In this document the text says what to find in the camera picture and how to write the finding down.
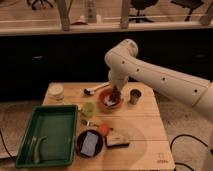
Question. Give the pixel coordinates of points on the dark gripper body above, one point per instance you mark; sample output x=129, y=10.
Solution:
x=115, y=91

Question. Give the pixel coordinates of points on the dark purple grapes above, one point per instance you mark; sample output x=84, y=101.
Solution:
x=116, y=98

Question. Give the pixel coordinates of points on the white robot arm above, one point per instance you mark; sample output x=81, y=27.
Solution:
x=189, y=90

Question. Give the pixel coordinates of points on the grey cloth in bowl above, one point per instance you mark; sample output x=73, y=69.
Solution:
x=107, y=101

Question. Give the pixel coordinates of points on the orange bowl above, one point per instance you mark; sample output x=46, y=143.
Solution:
x=105, y=92

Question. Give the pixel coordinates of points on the wooden block brush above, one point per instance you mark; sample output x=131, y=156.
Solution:
x=117, y=139

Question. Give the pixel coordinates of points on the black bowl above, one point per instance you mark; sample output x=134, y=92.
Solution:
x=80, y=139

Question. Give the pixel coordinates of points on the blue sponge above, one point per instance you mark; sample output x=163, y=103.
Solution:
x=89, y=144

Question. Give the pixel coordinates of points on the white round container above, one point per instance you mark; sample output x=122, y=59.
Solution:
x=56, y=91

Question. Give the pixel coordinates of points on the green plastic tray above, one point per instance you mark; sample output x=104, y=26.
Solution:
x=49, y=138

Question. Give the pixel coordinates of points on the black office chair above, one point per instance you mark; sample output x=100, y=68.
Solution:
x=35, y=4
x=141, y=5
x=190, y=4

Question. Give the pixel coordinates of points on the black office chair right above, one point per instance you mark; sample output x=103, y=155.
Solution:
x=190, y=4

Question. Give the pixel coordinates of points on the black office chair left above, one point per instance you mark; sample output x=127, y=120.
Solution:
x=35, y=4

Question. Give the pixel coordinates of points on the white-handled brush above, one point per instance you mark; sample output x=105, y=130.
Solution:
x=91, y=91

